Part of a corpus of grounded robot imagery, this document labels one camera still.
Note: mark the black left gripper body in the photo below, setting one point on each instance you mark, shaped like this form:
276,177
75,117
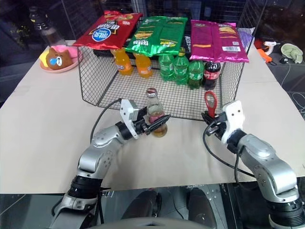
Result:
139,124

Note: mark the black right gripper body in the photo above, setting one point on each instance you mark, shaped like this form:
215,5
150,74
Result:
217,128

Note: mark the red bottle opener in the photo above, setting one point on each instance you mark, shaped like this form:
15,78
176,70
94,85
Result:
211,109

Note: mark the glass bottle with red cap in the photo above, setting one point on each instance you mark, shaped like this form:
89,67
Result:
155,106

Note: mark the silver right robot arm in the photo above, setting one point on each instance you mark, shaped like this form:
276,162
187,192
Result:
269,162

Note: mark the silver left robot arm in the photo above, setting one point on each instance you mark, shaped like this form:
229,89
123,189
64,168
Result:
100,152

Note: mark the dark cola plastic bottle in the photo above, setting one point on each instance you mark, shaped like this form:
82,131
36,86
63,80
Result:
211,75

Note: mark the green soda plastic bottle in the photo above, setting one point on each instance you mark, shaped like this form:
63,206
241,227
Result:
181,69
196,75
166,68

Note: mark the orange soda plastic bottle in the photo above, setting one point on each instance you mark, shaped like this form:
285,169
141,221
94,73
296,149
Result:
122,63
144,68

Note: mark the magenta chips bag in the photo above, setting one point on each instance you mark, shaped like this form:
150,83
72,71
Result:
214,43

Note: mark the orange plastic object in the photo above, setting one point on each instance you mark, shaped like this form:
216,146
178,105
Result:
265,55

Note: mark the green chips bag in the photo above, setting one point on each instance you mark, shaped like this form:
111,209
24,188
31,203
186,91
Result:
157,35

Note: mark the red chips bag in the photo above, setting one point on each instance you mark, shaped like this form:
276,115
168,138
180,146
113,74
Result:
107,33

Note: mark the white glue gun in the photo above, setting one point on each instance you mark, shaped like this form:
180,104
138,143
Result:
271,45

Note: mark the pink plate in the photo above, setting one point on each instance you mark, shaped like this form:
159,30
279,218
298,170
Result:
76,57

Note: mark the beige paper table cover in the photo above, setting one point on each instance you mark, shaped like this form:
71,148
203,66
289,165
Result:
47,119

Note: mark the brown bear plush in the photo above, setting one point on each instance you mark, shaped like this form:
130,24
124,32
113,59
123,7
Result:
59,60

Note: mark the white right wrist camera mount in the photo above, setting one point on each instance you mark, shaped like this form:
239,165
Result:
234,114

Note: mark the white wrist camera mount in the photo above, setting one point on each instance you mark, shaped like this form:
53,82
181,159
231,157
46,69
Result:
234,114
126,112

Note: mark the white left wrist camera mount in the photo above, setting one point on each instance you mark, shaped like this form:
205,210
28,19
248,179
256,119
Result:
126,112

